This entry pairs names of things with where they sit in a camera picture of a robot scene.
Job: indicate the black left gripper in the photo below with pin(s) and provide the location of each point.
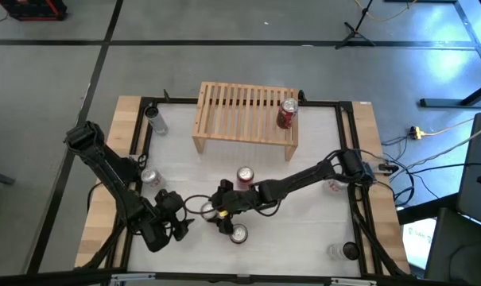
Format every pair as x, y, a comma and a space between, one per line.
170, 206

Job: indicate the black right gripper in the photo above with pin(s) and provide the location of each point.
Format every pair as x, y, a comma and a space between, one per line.
238, 200

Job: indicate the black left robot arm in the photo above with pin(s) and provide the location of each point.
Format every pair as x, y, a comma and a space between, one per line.
117, 182

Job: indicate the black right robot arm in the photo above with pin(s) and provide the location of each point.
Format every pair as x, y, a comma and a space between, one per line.
303, 178

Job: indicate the wooden slatted shelf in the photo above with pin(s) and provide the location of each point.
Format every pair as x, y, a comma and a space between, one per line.
240, 119

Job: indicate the black overhead beam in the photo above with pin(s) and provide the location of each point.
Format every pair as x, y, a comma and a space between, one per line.
45, 278

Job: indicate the white printed board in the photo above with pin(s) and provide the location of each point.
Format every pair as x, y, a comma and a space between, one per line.
419, 242

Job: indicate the yellow power plug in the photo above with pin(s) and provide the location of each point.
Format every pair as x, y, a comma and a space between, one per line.
417, 133

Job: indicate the black tripod stand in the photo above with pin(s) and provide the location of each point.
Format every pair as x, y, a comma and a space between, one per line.
353, 33

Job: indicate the dark grey chair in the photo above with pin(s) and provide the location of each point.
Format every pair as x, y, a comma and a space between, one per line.
455, 254

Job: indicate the grey computer case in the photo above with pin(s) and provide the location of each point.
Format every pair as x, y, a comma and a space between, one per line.
476, 178

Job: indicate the black and red crate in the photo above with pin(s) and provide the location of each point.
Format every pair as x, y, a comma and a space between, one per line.
29, 12

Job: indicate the silver beam bracket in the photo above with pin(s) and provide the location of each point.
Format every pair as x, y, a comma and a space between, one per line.
133, 277
353, 282

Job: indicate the black aluminium table frame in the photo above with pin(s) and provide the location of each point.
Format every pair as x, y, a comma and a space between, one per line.
323, 104

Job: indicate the black desk frame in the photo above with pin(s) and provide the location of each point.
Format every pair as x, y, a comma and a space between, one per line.
443, 103

